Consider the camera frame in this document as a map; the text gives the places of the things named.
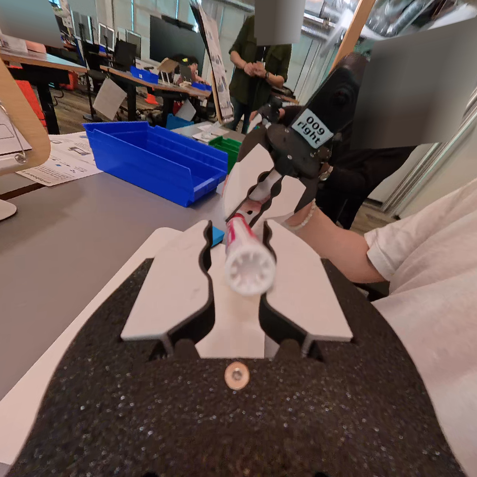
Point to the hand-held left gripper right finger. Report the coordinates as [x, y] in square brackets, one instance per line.
[309, 294]

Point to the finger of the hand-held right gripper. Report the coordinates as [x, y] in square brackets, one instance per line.
[246, 171]
[290, 193]

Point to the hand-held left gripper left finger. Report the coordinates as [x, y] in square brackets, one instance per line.
[167, 290]

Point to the red marker cap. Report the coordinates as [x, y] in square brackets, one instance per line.
[238, 215]

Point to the red dry-erase marker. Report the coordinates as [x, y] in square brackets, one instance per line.
[249, 272]

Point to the blue foam eraser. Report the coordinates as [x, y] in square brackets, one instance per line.
[218, 236]

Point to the white whiteboard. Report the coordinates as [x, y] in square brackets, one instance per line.
[234, 324]

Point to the blue plastic bin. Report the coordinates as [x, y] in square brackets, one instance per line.
[149, 164]

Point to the person's right forearm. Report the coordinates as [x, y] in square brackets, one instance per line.
[343, 253]

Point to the person's right hand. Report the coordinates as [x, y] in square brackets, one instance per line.
[255, 205]

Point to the green plastic bin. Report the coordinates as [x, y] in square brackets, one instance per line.
[227, 149]

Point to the small blue bin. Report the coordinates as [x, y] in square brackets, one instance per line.
[201, 87]
[143, 74]

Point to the printed banner stand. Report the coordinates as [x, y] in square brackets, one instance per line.
[220, 74]

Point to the long wooden desk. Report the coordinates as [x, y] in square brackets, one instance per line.
[149, 81]

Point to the black monitor screen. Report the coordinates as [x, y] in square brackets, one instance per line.
[167, 41]

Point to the printed instruction sheet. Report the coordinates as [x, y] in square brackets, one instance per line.
[63, 164]

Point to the silver ventilation ducts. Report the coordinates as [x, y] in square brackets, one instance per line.
[410, 15]

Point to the wooden sign stand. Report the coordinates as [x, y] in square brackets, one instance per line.
[33, 141]

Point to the white paper sign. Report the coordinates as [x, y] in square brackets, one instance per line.
[11, 138]

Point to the wooden top desk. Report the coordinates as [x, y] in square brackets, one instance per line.
[44, 61]

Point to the metal frame rail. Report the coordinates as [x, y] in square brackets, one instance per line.
[428, 167]

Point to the wooden post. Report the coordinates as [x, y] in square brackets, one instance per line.
[354, 33]

